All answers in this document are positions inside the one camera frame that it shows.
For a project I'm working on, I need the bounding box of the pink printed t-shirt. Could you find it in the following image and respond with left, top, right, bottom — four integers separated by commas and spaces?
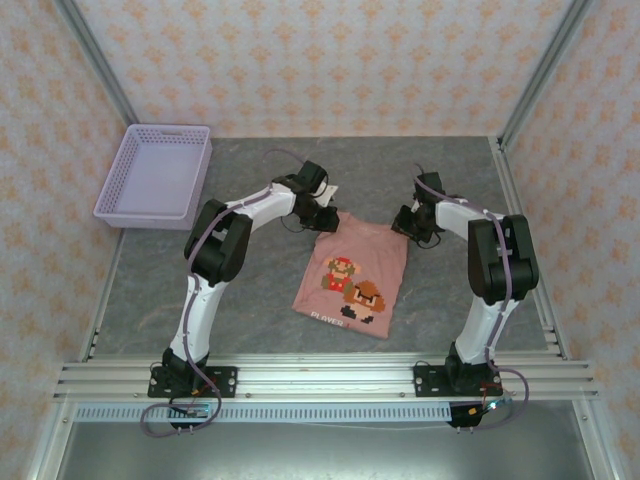
291, 209, 410, 341

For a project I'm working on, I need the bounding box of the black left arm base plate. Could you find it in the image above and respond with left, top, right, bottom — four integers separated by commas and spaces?
147, 366, 239, 399

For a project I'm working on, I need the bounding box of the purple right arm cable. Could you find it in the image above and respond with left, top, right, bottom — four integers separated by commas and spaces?
411, 160, 531, 432

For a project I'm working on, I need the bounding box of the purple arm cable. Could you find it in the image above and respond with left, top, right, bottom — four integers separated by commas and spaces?
411, 160, 531, 432
141, 148, 309, 438

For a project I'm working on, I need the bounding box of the grey slotted cable duct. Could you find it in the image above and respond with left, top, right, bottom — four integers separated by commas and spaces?
74, 403, 454, 424

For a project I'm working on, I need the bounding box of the lilac plastic basket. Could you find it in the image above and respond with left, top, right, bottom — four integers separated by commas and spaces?
93, 123, 213, 231

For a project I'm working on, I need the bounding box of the aluminium frame post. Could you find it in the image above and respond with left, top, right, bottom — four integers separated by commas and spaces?
496, 0, 597, 154
52, 0, 152, 153

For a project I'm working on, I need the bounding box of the small circuit board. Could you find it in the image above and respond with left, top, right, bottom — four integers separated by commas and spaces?
172, 402, 210, 419
467, 398, 515, 419

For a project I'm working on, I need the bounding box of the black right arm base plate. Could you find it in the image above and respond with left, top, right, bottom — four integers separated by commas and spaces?
413, 363, 504, 399

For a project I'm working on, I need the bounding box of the aluminium table side rail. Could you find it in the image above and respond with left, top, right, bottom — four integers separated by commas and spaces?
79, 228, 127, 361
492, 137, 571, 361

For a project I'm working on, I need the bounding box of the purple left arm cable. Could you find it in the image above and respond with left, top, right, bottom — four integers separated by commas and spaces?
141, 148, 309, 438

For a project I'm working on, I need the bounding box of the grey metal sheet panel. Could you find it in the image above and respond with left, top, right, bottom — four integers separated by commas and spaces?
54, 419, 599, 480

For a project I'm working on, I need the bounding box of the short aluminium frame strut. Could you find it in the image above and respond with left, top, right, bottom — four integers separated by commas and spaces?
572, 399, 621, 480
27, 399, 76, 480

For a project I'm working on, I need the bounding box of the aluminium mounting rail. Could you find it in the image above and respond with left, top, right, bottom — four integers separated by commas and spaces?
53, 355, 600, 402

